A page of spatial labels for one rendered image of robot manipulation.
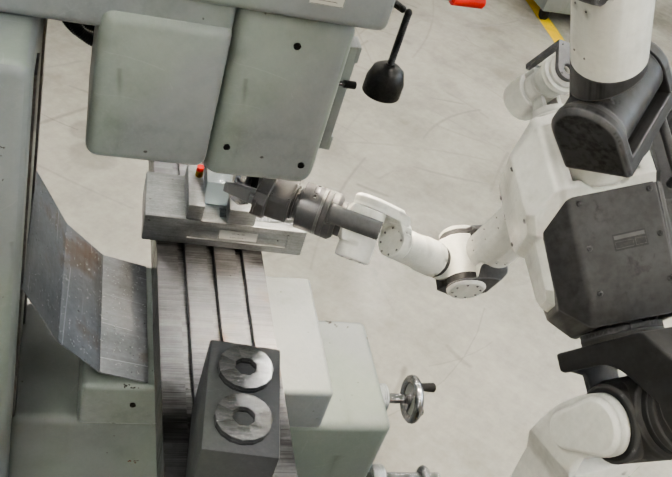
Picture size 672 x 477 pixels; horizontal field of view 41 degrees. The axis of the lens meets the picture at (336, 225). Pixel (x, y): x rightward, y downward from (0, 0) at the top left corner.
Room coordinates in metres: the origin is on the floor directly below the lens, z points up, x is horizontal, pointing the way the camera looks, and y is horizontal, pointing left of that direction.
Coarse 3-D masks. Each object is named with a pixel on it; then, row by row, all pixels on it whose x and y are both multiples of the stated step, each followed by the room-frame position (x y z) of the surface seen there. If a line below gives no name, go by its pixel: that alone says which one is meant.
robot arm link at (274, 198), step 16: (256, 192) 1.26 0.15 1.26; (272, 192) 1.27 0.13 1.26; (288, 192) 1.29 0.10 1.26; (304, 192) 1.28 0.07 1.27; (320, 192) 1.29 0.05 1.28; (256, 208) 1.24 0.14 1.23; (272, 208) 1.26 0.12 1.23; (288, 208) 1.26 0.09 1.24; (304, 208) 1.26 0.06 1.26; (320, 208) 1.26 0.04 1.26; (304, 224) 1.25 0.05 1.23
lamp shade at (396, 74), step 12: (384, 60) 1.47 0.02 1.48; (372, 72) 1.44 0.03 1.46; (384, 72) 1.43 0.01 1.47; (396, 72) 1.44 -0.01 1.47; (372, 84) 1.43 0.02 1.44; (384, 84) 1.43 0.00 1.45; (396, 84) 1.43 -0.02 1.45; (372, 96) 1.42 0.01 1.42; (384, 96) 1.42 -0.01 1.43; (396, 96) 1.44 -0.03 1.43
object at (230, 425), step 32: (224, 352) 0.99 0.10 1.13; (256, 352) 1.02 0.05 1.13; (224, 384) 0.94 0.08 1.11; (256, 384) 0.95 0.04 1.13; (192, 416) 0.99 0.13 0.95; (224, 416) 0.87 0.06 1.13; (256, 416) 0.89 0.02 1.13; (192, 448) 0.89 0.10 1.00; (224, 448) 0.83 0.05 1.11; (256, 448) 0.85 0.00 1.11
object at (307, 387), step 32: (288, 288) 1.49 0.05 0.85; (288, 320) 1.40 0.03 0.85; (288, 352) 1.31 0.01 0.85; (320, 352) 1.34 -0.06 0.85; (96, 384) 1.07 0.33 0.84; (128, 384) 1.09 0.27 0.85; (288, 384) 1.22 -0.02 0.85; (320, 384) 1.25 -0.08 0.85; (96, 416) 1.07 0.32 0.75; (128, 416) 1.09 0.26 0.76; (288, 416) 1.21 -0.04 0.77; (320, 416) 1.24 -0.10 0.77
